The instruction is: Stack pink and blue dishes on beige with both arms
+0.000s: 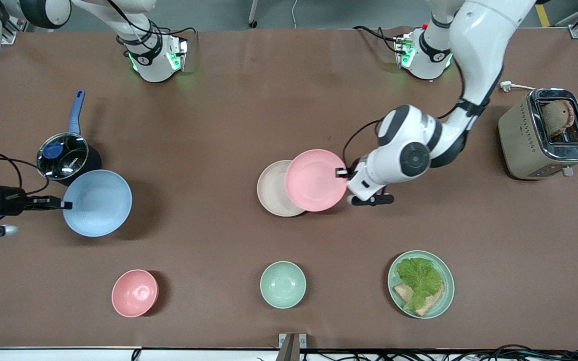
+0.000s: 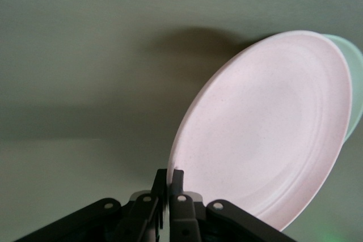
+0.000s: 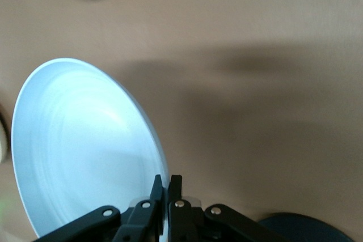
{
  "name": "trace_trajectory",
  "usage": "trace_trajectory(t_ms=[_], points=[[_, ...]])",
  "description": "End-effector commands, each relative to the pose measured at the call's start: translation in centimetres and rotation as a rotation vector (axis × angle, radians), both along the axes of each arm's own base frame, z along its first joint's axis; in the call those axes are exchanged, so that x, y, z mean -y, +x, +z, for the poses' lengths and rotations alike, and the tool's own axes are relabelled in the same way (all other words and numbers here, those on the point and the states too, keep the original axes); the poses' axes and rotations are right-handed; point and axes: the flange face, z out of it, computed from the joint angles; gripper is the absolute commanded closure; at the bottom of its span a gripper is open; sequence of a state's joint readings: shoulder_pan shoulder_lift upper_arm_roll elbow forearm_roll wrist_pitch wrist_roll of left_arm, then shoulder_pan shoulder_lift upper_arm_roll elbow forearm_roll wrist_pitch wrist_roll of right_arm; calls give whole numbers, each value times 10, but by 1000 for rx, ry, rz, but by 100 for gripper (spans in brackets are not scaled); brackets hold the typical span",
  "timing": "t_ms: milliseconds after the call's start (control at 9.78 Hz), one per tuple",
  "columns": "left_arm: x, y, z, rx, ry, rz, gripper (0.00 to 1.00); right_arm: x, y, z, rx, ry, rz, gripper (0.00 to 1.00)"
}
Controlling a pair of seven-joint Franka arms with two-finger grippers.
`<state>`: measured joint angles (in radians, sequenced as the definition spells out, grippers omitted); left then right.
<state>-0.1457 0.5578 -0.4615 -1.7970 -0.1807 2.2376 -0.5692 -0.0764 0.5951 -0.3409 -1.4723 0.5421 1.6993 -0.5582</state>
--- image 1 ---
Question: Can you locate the glass lid with blue knob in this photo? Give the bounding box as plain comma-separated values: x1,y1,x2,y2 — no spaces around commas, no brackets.
37,132,90,180

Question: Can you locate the toast slice in toaster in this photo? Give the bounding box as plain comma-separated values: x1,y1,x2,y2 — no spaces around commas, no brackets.
541,99,575,138

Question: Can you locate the black cable bundle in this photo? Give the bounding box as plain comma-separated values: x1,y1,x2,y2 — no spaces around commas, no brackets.
304,344,578,361

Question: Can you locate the metal table bracket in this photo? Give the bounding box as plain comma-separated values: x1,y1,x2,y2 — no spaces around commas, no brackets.
278,333,308,361

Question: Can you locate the green lettuce leaf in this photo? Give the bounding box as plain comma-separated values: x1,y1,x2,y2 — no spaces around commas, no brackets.
395,257,444,311

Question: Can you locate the green deep bowl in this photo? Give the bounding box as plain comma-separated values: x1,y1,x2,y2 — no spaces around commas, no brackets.
260,261,307,309

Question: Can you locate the black pot with blue handle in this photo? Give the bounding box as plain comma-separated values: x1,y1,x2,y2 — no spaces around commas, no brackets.
37,89,103,187

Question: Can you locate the brown bread slice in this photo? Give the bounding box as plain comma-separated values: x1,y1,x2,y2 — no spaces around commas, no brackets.
393,282,445,317

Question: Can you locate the pink shallow bowl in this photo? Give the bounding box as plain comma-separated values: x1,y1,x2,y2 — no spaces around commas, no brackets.
285,149,348,213

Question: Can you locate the beige and chrome toaster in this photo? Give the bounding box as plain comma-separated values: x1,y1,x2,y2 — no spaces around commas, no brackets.
498,88,578,180

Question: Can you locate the pink deep bowl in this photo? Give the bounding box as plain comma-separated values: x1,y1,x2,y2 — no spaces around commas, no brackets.
111,269,159,318

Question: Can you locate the blue shallow bowl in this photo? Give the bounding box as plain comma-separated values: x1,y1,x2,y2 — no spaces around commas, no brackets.
62,169,133,238

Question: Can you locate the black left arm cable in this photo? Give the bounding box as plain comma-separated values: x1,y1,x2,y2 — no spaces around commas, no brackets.
342,58,466,168

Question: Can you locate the white toaster power cable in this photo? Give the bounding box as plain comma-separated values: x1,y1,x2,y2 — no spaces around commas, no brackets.
500,80,536,94

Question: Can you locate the green plate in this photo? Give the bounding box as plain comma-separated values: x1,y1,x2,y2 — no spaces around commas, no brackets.
387,250,455,319

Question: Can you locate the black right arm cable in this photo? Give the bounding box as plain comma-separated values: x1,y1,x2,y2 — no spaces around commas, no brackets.
0,149,50,197

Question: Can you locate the beige shallow bowl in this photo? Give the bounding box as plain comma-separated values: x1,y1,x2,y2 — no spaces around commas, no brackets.
257,160,307,218

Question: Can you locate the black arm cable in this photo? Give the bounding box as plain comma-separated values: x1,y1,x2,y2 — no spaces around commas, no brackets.
342,58,466,168
0,149,50,197

